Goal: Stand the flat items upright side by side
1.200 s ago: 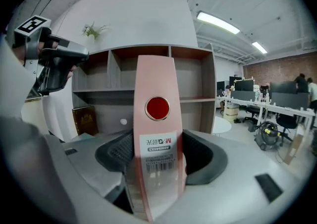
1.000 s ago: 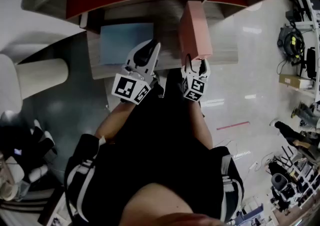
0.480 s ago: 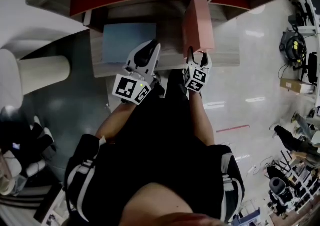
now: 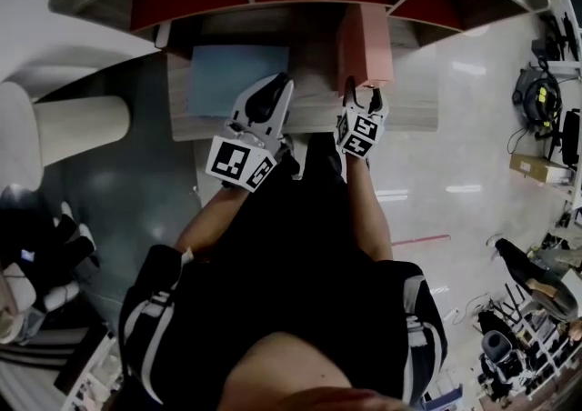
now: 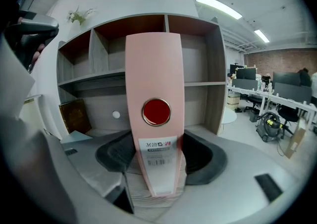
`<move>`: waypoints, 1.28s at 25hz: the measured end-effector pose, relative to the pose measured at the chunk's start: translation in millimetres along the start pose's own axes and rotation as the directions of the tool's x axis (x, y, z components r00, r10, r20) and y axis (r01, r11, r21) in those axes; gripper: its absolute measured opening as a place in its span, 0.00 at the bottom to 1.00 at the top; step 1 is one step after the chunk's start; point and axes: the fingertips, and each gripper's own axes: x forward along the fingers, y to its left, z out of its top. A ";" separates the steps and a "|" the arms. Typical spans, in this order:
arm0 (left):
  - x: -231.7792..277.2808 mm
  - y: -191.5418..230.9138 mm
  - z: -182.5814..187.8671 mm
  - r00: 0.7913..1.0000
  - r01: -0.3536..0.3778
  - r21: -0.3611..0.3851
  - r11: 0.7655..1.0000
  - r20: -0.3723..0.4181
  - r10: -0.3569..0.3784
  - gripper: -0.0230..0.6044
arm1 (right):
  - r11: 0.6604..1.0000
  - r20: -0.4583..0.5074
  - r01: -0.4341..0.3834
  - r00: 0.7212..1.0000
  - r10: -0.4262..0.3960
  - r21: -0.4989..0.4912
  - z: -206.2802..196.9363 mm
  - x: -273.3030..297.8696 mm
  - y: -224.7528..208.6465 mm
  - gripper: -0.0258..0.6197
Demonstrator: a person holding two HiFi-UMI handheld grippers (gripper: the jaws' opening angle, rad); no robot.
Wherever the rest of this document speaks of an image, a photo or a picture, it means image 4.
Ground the brown gold-printed book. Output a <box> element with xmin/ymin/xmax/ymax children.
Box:
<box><xmin>154</xmin><ymin>20</ymin><xmax>174</xmax><ymax>51</ymax></box>

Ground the pink file box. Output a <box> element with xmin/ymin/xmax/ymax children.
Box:
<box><xmin>336</xmin><ymin>4</ymin><xmax>395</xmax><ymax>99</ymax></box>

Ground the black yellow vacuum cleaner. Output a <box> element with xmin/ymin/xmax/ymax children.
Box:
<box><xmin>512</xmin><ymin>60</ymin><xmax>564</xmax><ymax>132</ymax></box>

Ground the blue file box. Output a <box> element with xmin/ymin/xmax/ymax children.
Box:
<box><xmin>185</xmin><ymin>44</ymin><xmax>291</xmax><ymax>118</ymax></box>

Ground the person's grey shoe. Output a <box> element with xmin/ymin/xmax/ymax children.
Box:
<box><xmin>272</xmin><ymin>135</ymin><xmax>302</xmax><ymax>179</ymax></box>

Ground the white ribbed pedestal table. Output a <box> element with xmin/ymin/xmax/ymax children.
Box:
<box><xmin>0</xmin><ymin>49</ymin><xmax>134</xmax><ymax>195</ymax></box>

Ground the flat cardboard box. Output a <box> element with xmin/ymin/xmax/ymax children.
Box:
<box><xmin>507</xmin><ymin>152</ymin><xmax>575</xmax><ymax>186</ymax></box>

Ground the person's torso in black clothing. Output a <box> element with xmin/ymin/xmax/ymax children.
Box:
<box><xmin>118</xmin><ymin>134</ymin><xmax>450</xmax><ymax>411</ymax></box>

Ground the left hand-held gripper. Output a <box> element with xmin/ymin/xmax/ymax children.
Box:
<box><xmin>205</xmin><ymin>72</ymin><xmax>296</xmax><ymax>194</ymax></box>

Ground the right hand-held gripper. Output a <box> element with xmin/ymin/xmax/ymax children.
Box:
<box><xmin>334</xmin><ymin>75</ymin><xmax>390</xmax><ymax>159</ymax></box>

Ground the long white desk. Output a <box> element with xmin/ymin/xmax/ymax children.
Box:
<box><xmin>530</xmin><ymin>0</ymin><xmax>582</xmax><ymax>219</ymax></box>

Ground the person's left forearm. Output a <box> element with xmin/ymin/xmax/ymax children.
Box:
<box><xmin>174</xmin><ymin>183</ymin><xmax>250</xmax><ymax>261</ymax></box>

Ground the grey office chair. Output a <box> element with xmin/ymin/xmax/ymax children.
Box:
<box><xmin>479</xmin><ymin>328</ymin><xmax>525</xmax><ymax>377</ymax></box>

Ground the person's right forearm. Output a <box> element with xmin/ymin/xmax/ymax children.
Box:
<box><xmin>346</xmin><ymin>155</ymin><xmax>396</xmax><ymax>264</ymax></box>

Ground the red tape strip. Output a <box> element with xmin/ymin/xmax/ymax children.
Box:
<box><xmin>390</xmin><ymin>233</ymin><xmax>452</xmax><ymax>247</ymax></box>

